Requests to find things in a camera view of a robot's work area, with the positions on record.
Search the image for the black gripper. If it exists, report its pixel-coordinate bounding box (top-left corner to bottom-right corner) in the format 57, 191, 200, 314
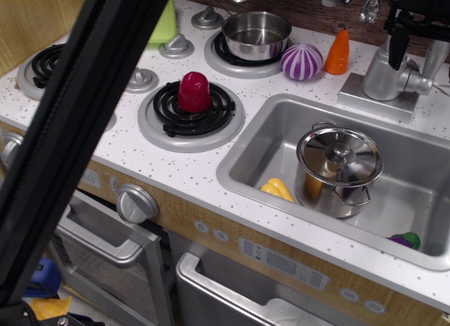
383, 0, 449, 70

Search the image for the silver faucet lever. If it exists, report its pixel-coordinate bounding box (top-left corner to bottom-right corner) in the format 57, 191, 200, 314
422, 40, 449, 86

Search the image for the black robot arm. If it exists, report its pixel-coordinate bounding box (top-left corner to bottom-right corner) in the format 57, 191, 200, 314
1, 0, 449, 325

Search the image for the hanging clear utensil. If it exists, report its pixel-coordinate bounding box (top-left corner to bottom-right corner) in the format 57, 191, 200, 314
359, 0, 382, 24

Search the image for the silver toy faucet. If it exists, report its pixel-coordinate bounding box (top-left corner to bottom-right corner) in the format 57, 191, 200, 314
337, 37, 433, 124

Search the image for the orange toy carrot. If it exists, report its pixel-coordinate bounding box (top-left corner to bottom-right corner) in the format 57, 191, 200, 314
324, 23, 350, 75

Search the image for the purple striped toy onion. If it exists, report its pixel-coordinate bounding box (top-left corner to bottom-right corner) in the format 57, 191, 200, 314
281, 43, 323, 81

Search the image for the steel pot with lid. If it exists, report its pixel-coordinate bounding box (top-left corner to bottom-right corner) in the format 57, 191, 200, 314
295, 122, 385, 219

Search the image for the small steel saucepan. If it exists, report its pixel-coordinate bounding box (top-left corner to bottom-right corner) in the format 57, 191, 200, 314
221, 11, 292, 61

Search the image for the grey toy sink basin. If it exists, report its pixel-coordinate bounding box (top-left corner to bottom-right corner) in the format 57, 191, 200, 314
217, 94, 449, 270

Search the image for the back right black burner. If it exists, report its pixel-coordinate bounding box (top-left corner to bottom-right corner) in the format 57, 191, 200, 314
204, 32, 282, 79

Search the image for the black burner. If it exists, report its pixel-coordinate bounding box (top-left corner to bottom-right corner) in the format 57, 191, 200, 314
16, 44, 65, 100
204, 32, 282, 79
137, 81, 245, 153

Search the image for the yellow toy pepper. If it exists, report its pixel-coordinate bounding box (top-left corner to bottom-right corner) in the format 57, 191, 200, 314
259, 178, 295, 202

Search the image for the silver stove knob back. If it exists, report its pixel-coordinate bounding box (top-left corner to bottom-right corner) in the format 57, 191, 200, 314
191, 6, 224, 30

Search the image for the silver stove knob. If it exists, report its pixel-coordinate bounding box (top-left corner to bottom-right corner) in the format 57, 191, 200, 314
159, 34, 195, 60
103, 113, 117, 133
125, 67, 159, 93
191, 6, 224, 30

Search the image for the purple green toy eggplant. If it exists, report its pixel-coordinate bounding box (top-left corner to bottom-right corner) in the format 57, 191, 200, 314
388, 232, 420, 250

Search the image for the red toy pepper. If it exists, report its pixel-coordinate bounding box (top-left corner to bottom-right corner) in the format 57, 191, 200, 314
178, 72, 212, 113

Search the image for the green toy cutting board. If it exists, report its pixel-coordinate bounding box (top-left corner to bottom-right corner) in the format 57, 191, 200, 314
148, 0, 177, 45

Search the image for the front right black burner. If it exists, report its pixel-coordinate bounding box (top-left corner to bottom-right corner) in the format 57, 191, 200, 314
137, 81, 245, 153

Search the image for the silver stove knob front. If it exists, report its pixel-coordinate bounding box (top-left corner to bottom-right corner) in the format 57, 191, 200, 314
103, 113, 117, 133

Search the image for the silver oven dial right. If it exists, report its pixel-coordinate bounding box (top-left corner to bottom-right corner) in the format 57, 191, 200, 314
116, 183, 160, 224

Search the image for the silver oven dial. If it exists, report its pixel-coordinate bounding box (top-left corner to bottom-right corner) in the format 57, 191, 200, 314
116, 183, 160, 224
1, 132, 24, 169

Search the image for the silver dishwasher door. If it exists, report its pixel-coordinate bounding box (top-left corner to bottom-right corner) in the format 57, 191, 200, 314
176, 252, 360, 325

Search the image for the silver oven door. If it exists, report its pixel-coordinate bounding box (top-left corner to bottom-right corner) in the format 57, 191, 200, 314
49, 190, 175, 325

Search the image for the front left black burner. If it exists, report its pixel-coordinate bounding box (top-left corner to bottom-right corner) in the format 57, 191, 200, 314
16, 44, 65, 100

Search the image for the silver oven dial left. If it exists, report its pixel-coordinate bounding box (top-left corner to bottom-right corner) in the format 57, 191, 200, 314
1, 132, 24, 169

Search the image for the blue object on floor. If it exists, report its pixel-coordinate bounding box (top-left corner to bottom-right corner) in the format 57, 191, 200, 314
23, 256, 63, 298

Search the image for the yellow object on floor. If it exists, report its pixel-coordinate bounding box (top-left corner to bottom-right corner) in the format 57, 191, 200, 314
30, 296, 72, 321

